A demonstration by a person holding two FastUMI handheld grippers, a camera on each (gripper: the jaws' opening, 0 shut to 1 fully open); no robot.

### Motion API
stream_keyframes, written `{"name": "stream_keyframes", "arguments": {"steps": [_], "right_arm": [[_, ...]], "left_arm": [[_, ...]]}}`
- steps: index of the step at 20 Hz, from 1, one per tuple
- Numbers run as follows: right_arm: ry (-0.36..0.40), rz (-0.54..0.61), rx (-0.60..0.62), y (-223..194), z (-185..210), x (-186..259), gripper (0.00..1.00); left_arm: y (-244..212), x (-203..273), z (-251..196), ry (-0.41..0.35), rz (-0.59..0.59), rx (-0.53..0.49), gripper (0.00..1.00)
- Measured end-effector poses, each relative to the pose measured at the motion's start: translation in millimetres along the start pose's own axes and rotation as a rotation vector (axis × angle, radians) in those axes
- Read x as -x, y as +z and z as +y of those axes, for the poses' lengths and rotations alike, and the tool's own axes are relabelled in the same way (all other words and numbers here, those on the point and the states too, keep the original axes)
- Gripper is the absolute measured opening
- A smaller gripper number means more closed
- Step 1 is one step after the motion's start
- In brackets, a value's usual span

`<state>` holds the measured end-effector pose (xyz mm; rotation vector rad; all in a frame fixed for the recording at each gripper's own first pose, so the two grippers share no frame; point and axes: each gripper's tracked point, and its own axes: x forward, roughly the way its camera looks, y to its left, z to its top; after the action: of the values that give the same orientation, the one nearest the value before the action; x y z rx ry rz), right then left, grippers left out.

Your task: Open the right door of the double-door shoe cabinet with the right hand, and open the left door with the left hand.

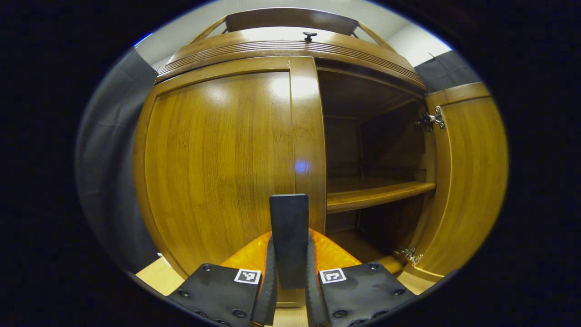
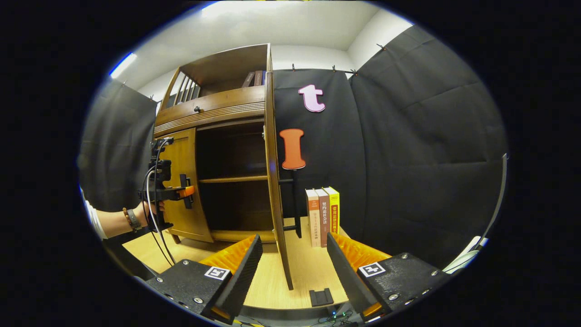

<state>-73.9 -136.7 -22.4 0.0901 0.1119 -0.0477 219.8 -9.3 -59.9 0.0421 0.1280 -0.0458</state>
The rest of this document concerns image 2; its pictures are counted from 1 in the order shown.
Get reddish brown book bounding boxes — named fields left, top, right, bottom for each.
left=315, top=188, right=330, bottom=248

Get yellow book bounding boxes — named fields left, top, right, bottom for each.
left=322, top=186, right=340, bottom=237

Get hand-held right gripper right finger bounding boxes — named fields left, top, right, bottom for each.
left=326, top=233, right=452, bottom=321

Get dark tangled cables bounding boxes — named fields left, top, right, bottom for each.
left=313, top=307, right=364, bottom=327

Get wooden shoe cabinet door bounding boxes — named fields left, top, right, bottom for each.
left=263, top=72, right=295, bottom=291
left=157, top=128, right=214, bottom=243

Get white cable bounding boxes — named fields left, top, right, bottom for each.
left=152, top=139, right=177, bottom=266

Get black cable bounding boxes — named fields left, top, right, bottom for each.
left=142, top=168, right=171, bottom=266

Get wooden double-door shoe cabinet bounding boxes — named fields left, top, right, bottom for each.
left=152, top=43, right=278, bottom=243

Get small black bracket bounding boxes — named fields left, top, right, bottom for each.
left=310, top=288, right=334, bottom=307

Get wooden cabinet drawer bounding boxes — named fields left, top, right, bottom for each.
left=153, top=85, right=266, bottom=138

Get beige book orange label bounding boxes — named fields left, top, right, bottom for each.
left=305, top=189, right=321, bottom=248

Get black door handle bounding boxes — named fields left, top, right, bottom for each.
left=278, top=169, right=302, bottom=239
left=180, top=173, right=194, bottom=210

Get white curved object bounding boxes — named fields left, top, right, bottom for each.
left=443, top=154, right=508, bottom=274

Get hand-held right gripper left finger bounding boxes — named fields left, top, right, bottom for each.
left=145, top=234, right=264, bottom=324

